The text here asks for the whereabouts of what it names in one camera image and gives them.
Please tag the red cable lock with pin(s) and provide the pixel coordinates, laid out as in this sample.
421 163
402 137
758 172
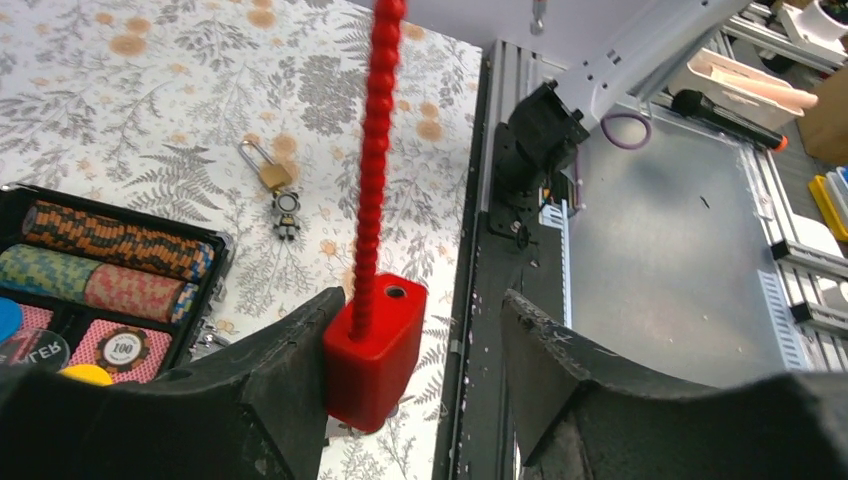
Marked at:
371 347

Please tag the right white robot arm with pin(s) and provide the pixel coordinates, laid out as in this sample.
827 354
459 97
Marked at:
547 125

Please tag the black poker chip case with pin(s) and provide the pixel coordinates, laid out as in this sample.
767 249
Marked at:
88 283

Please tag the small brass padlock astronaut keychain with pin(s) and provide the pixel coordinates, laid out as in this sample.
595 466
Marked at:
285 204

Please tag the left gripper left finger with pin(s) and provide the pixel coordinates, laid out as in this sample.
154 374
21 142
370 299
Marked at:
252 410

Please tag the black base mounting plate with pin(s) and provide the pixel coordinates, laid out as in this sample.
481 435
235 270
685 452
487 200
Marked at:
500 249

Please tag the floral tablecloth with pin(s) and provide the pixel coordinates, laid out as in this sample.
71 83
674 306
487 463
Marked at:
143 104

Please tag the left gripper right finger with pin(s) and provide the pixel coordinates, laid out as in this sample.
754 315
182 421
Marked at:
582 411

